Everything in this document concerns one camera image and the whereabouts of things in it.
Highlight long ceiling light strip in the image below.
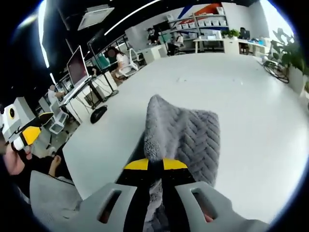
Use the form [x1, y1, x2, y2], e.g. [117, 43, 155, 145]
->
[104, 0, 163, 35]

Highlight shelf rack with white bins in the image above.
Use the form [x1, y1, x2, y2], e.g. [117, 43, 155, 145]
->
[167, 6, 229, 40]

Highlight white monitor with red screen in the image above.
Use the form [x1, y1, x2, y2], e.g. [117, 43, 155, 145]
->
[66, 45, 89, 86]

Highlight person's leg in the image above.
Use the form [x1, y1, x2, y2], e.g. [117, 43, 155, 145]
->
[47, 155, 62, 176]

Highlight person's left hand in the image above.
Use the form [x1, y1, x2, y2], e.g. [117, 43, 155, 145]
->
[4, 146, 33, 176]

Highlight grey towel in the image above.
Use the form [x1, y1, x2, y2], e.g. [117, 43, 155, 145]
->
[143, 94, 221, 232]

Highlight black oval device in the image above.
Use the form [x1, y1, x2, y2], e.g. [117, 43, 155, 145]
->
[90, 105, 108, 124]

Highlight large potted plant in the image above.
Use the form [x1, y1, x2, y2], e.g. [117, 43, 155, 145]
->
[272, 28, 309, 97]

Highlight black cable by plant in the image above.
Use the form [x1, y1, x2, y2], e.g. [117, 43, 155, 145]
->
[262, 60, 290, 84]

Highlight white office desk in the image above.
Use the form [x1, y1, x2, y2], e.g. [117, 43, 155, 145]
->
[192, 37, 271, 56]

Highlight white side desk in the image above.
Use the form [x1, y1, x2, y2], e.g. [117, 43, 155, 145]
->
[57, 76, 98, 107]

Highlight ceiling air conditioner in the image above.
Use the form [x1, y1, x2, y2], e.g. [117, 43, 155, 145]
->
[77, 6, 115, 31]

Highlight white office chair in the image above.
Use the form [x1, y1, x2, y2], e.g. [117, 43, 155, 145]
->
[121, 47, 140, 78]

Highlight small potted plant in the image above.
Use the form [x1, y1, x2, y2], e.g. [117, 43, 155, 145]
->
[221, 29, 240, 40]

